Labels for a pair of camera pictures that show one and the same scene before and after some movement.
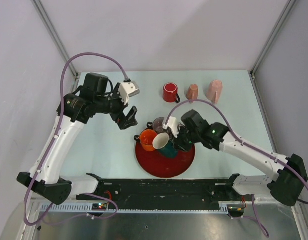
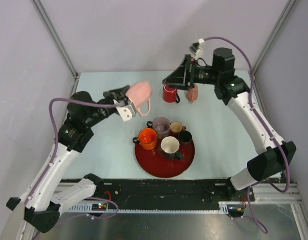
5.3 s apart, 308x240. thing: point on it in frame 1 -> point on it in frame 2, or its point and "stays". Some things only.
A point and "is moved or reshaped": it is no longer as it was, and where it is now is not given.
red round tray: x=158 y=166 stays
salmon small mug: x=192 y=92 stays
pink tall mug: x=214 y=91 -> x=139 y=93
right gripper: x=178 y=143 -> x=181 y=78
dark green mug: x=166 y=147 is moved or reshaped
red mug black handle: x=170 y=93 stays
